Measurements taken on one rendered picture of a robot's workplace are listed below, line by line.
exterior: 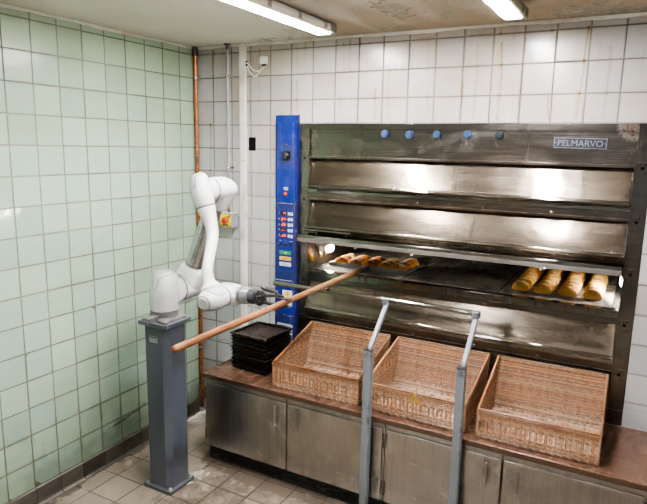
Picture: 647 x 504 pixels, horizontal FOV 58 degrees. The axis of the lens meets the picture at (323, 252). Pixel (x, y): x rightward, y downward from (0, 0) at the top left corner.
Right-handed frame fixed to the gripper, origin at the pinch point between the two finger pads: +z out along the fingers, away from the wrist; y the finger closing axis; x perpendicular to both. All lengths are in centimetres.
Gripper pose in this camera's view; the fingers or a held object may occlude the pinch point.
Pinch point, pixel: (284, 302)
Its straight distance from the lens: 293.3
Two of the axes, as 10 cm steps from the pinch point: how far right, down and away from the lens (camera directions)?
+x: -4.8, 1.5, -8.7
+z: 8.8, 1.1, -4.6
